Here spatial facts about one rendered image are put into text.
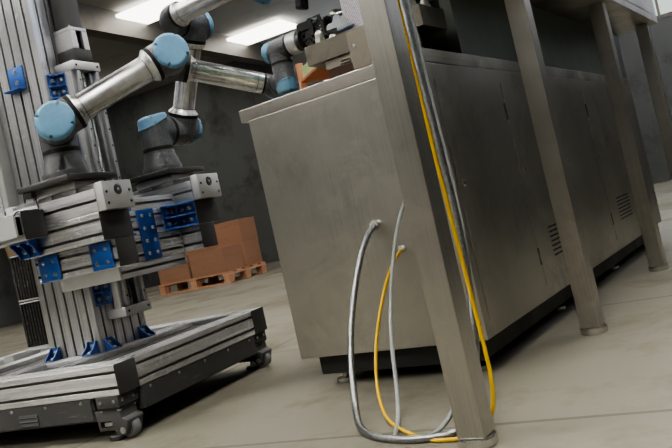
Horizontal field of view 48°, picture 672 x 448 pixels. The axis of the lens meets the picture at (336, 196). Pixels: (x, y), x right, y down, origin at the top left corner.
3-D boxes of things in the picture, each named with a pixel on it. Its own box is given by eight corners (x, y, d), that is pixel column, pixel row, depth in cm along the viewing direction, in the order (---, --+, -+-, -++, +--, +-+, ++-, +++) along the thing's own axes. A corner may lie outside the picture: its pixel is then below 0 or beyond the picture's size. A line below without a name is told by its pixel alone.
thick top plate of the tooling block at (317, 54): (336, 69, 243) (332, 50, 243) (447, 29, 221) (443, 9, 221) (308, 66, 229) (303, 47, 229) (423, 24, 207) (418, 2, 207)
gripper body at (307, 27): (320, 12, 244) (291, 24, 251) (326, 38, 244) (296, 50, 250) (333, 15, 250) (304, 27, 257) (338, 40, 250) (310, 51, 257)
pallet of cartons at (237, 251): (195, 286, 1081) (184, 232, 1083) (271, 270, 1027) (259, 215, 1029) (155, 298, 998) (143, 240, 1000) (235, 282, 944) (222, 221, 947)
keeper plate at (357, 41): (357, 70, 220) (349, 33, 220) (386, 60, 215) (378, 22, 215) (353, 69, 218) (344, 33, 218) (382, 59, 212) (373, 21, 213)
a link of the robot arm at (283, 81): (294, 96, 267) (287, 66, 267) (302, 89, 256) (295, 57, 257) (273, 100, 264) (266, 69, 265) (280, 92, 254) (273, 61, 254)
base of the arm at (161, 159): (135, 178, 287) (130, 153, 288) (160, 176, 301) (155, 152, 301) (166, 169, 281) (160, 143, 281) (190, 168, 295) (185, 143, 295)
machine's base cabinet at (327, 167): (552, 257, 445) (519, 115, 447) (667, 239, 409) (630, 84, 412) (306, 391, 234) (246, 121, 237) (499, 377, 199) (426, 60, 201)
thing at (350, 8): (351, 50, 244) (339, -5, 244) (414, 27, 231) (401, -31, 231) (350, 50, 243) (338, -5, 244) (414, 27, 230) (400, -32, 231)
